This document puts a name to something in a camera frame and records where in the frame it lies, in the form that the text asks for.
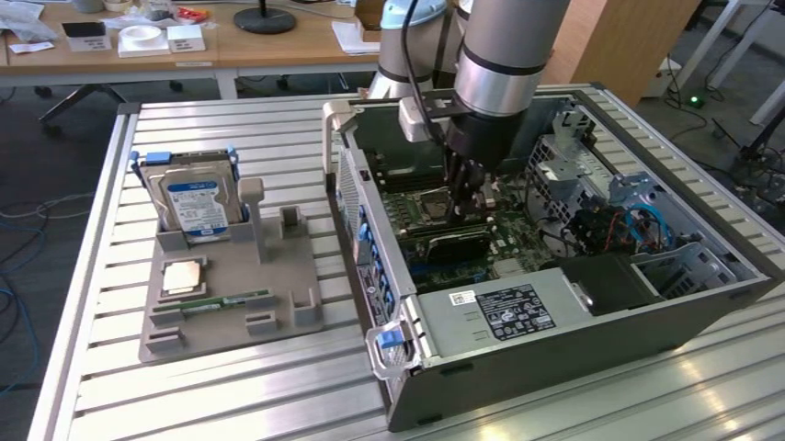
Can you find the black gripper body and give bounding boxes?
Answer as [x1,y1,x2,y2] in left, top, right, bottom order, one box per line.
[442,112,524,174]

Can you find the black graphics card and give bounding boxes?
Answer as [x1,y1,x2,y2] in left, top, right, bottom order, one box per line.
[416,228,493,266]

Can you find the CPU socket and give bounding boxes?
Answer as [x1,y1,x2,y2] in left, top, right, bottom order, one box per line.
[416,188,456,226]

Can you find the green motherboard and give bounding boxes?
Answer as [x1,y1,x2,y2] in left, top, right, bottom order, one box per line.
[368,155,567,295]

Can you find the silver metal drive cage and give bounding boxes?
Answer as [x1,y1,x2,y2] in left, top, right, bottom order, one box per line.
[527,107,621,231]

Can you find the stack of white papers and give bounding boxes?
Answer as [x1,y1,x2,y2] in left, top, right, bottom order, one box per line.
[330,18,385,56]

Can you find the grey power supply unit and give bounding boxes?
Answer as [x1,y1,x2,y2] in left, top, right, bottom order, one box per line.
[408,268,597,359]

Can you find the white device by cabinet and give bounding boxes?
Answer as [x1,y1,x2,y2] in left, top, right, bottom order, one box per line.
[653,57,684,100]

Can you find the wooden cabinet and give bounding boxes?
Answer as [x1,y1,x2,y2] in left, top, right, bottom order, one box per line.
[543,0,704,107]

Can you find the brown cardboard box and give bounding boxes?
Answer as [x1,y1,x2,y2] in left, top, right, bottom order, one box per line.
[356,0,385,31]

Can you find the grey plastic parts rack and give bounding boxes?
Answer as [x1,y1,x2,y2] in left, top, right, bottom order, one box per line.
[138,177,326,365]

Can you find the open grey PC case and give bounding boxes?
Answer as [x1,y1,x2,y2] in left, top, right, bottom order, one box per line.
[324,89,776,433]

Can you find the silver disk bay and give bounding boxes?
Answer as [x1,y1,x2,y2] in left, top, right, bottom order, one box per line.
[631,241,741,300]

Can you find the hard disk with blue caddy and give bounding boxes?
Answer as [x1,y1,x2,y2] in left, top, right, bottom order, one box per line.
[129,146,240,244]

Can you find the black round lamp base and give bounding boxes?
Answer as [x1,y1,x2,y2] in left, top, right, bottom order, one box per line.
[233,0,300,34]

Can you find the black stand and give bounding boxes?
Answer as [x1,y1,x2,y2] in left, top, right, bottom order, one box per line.
[732,105,785,185]

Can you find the green RAM stick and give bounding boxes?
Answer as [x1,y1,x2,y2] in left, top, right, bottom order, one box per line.
[151,288,273,314]

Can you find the CPU chip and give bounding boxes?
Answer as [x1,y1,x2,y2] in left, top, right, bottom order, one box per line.
[159,262,205,295]

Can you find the plain white box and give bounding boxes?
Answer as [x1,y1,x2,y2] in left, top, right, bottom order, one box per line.
[166,24,207,54]

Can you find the white tape roll on box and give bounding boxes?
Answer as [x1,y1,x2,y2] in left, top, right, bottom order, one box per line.
[117,25,174,59]

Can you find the black office chair base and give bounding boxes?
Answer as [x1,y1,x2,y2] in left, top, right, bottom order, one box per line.
[34,80,186,137]

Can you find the wooden desk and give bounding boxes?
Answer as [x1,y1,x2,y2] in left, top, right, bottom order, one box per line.
[0,0,553,88]

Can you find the white box with black top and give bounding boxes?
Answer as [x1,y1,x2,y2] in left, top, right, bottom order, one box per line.
[61,21,114,52]

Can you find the clear plastic bags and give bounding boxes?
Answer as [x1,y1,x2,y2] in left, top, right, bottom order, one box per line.
[0,0,61,40]

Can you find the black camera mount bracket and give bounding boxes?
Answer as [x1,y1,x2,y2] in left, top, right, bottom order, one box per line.
[421,89,472,121]

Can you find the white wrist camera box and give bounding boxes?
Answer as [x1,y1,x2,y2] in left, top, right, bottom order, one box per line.
[397,96,434,142]

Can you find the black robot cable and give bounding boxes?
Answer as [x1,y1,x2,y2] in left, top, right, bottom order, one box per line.
[401,0,449,144]

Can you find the red wire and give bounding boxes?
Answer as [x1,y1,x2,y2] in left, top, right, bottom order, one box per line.
[612,209,635,250]

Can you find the blue wire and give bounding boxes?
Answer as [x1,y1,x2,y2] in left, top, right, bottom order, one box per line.
[625,201,676,252]

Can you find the white table frame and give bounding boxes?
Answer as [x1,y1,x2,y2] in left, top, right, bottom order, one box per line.
[673,0,785,125]

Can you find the white floor cable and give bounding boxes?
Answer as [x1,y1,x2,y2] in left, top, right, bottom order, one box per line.
[0,192,99,220]

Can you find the blue floor cable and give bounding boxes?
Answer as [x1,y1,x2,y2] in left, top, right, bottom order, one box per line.
[0,220,49,391]

